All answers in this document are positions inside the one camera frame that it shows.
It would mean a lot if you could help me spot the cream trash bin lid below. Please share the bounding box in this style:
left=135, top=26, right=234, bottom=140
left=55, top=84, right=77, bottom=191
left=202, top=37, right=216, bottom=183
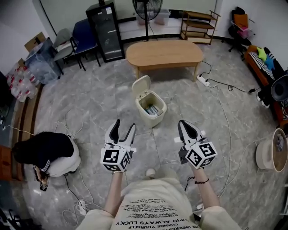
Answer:
left=131, top=75, right=152, bottom=99

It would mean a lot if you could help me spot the person's right forearm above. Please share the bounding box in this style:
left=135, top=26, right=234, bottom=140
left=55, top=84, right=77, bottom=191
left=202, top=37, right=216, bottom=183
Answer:
left=192, top=167, right=221, bottom=211

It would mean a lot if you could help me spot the long white cable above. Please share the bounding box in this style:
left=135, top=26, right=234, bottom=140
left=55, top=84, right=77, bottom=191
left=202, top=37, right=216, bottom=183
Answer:
left=209, top=84, right=274, bottom=198

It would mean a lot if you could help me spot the white low cabinet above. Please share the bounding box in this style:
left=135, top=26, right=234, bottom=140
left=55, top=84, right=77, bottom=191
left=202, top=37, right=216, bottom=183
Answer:
left=117, top=17, right=183, bottom=44

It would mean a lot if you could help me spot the grey chair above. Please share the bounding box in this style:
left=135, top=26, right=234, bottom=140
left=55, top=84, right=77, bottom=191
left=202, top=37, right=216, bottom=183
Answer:
left=51, top=28, right=78, bottom=75

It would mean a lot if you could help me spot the brown cardboard box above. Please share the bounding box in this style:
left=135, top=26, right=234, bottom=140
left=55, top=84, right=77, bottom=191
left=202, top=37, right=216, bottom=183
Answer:
left=24, top=31, right=47, bottom=53

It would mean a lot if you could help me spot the wooden shelf rack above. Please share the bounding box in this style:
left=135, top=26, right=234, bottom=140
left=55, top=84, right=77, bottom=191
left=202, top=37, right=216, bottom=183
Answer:
left=180, top=9, right=222, bottom=46

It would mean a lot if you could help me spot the grey crumpled cloth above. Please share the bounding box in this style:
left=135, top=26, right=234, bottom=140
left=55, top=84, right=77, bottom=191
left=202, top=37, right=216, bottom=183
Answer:
left=276, top=133, right=285, bottom=152

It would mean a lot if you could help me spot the black standing fan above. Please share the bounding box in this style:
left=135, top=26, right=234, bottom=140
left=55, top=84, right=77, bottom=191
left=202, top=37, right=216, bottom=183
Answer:
left=132, top=0, right=164, bottom=42

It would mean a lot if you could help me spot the person's left forearm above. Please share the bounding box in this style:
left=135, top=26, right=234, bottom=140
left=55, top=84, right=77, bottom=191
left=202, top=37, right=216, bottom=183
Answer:
left=103, top=171, right=124, bottom=217

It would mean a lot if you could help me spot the black office chair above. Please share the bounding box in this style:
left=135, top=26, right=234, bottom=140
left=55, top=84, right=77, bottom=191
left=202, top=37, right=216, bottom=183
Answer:
left=228, top=6, right=253, bottom=54

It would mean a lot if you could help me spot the black and white striped cloth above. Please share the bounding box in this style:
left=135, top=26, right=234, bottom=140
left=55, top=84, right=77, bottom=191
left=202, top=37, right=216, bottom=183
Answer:
left=249, top=52, right=275, bottom=81

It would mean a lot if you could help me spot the large clear plastic bin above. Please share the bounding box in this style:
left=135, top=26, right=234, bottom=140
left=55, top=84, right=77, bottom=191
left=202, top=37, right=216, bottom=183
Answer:
left=25, top=37, right=63, bottom=85

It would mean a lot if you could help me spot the person's cream printed shirt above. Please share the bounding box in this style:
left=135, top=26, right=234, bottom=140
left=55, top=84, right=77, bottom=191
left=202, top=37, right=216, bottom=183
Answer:
left=76, top=165, right=243, bottom=230

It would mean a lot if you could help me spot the round white side table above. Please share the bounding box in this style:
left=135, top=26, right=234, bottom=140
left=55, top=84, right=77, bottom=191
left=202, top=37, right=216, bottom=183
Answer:
left=255, top=128, right=288, bottom=173

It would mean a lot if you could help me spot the pair of white shoes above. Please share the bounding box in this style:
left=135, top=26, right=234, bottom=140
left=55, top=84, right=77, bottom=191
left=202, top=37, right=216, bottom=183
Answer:
left=256, top=91, right=271, bottom=109

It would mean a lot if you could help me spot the blue star cushion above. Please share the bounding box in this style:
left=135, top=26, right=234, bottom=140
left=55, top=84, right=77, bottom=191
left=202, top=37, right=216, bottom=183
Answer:
left=264, top=54, right=275, bottom=71

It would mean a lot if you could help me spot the oval wooden coffee table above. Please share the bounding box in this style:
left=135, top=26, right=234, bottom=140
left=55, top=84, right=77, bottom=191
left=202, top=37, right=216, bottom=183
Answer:
left=126, top=40, right=204, bottom=83

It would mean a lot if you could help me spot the pink box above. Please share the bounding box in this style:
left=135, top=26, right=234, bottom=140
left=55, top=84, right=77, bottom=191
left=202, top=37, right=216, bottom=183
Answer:
left=237, top=26, right=251, bottom=39

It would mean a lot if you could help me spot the clear plastic storage box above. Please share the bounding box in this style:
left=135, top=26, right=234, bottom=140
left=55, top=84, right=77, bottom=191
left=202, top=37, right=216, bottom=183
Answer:
left=135, top=10, right=149, bottom=26
left=153, top=9, right=171, bottom=26

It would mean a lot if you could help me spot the small white power strip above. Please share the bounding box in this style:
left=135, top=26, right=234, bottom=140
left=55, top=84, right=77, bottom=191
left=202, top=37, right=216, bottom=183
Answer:
left=75, top=199, right=87, bottom=216

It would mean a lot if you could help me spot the dark round shell chair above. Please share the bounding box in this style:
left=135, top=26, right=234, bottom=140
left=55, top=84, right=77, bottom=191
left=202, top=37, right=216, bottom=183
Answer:
left=270, top=69, right=288, bottom=102

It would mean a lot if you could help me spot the orange cushion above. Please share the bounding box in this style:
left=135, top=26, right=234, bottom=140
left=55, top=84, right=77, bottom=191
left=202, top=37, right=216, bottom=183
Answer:
left=233, top=13, right=248, bottom=29

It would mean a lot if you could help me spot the black power cable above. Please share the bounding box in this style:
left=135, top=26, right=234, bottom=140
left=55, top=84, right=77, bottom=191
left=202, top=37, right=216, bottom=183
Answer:
left=201, top=60, right=261, bottom=93

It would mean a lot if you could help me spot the green star cushion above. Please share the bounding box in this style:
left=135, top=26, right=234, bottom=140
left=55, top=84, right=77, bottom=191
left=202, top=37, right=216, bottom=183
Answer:
left=256, top=47, right=267, bottom=61

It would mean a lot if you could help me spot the orange sofa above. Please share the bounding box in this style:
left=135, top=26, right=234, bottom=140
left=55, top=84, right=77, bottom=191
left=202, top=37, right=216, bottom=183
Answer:
left=243, top=44, right=288, bottom=128

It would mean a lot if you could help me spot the blue and white waste box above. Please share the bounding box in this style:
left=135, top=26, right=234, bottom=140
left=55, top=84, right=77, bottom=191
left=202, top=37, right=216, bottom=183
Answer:
left=144, top=105, right=164, bottom=117

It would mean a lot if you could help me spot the cream trash bin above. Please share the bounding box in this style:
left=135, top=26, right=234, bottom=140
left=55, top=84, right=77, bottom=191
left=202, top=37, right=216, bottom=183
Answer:
left=135, top=90, right=168, bottom=129

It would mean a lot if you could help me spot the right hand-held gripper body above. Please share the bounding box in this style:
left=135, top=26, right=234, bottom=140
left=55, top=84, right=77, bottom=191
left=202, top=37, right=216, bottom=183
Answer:
left=178, top=137, right=219, bottom=170

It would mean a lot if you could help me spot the black glass door cabinet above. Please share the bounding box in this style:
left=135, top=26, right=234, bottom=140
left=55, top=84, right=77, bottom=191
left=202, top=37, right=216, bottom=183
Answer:
left=85, top=1, right=126, bottom=63

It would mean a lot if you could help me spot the blue chair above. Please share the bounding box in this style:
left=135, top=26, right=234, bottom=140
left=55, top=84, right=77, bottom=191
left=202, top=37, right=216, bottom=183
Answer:
left=72, top=18, right=102, bottom=71

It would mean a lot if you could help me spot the pack of water bottles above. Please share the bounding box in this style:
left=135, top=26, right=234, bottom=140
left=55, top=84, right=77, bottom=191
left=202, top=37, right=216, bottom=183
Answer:
left=6, top=64, right=39, bottom=103

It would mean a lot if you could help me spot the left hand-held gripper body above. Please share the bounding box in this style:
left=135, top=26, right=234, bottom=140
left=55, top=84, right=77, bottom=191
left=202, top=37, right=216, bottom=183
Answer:
left=100, top=140, right=137, bottom=173

